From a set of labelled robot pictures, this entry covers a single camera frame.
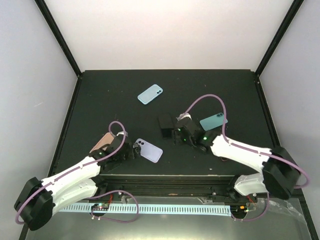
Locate lilac phone case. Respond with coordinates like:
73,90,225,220
135,138,163,163

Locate left small circuit board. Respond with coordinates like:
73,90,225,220
91,203,109,211

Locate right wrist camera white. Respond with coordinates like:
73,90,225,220
176,113,192,121

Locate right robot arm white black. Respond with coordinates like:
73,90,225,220
172,117,301,202

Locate red phone case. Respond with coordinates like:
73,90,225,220
218,156,229,162

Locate left black frame post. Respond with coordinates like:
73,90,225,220
34,0,82,77

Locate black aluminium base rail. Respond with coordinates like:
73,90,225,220
93,174,234,198

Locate light blue slotted cable duct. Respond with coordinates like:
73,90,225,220
60,202,232,217

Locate pink phone case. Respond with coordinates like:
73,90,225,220
89,132,115,154

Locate teal phone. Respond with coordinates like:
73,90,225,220
199,112,228,131

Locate small circuit board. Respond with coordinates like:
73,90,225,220
235,205,253,213
91,203,109,211

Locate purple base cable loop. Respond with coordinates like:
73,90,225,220
231,192,270,223
89,189,140,223

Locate left purple base cable loop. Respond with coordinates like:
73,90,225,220
89,189,140,223

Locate black phone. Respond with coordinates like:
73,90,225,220
158,113,174,139

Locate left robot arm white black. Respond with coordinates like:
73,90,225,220
14,134,141,231

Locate black frame post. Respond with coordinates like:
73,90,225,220
34,0,82,77
255,0,304,77

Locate right purple base cable loop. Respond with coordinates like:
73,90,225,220
231,192,270,223

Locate right black frame post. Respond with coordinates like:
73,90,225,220
255,0,304,77

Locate right small circuit board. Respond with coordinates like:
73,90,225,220
235,205,253,213

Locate light blue phone case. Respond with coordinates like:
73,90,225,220
137,84,163,105

